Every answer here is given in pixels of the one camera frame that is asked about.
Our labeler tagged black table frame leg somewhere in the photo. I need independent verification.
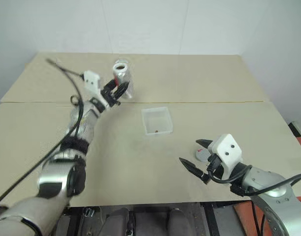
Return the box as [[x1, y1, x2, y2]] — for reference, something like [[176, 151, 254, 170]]
[[203, 201, 221, 236]]

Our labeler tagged silver red can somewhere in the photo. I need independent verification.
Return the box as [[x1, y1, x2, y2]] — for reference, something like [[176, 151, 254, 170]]
[[112, 59, 136, 100]]

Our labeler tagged small metal clamp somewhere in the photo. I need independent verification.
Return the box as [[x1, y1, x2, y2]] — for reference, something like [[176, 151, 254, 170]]
[[83, 206, 96, 218]]

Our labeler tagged orange mat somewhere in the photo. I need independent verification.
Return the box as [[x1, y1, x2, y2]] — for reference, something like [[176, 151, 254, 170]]
[[233, 196, 301, 236]]

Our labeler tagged dark grey rounded shape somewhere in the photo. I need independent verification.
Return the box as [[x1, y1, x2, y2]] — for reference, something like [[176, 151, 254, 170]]
[[167, 207, 190, 236], [106, 207, 130, 236]]

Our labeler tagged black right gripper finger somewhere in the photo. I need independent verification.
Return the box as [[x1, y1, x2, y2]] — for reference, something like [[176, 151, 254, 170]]
[[179, 157, 212, 185], [195, 139, 214, 150]]

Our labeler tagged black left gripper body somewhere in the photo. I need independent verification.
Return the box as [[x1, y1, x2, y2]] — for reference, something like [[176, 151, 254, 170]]
[[100, 80, 122, 108]]

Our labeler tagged clear plastic square container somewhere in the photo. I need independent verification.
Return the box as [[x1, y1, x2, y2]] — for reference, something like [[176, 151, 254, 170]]
[[141, 106, 174, 136]]

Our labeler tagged silver can lid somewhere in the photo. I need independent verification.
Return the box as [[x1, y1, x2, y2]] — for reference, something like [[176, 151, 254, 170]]
[[194, 147, 211, 162]]

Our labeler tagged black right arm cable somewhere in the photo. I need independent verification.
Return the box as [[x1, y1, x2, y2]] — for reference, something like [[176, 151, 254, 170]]
[[206, 164, 301, 236]]

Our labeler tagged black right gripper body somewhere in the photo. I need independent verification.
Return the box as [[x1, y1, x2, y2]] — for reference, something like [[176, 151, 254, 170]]
[[206, 153, 225, 179]]

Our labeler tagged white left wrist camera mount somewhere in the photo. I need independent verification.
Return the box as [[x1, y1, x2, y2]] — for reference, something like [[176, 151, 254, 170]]
[[82, 70, 110, 109]]

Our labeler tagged black and red box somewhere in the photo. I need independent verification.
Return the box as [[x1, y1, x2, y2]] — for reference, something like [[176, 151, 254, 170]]
[[288, 121, 301, 158]]

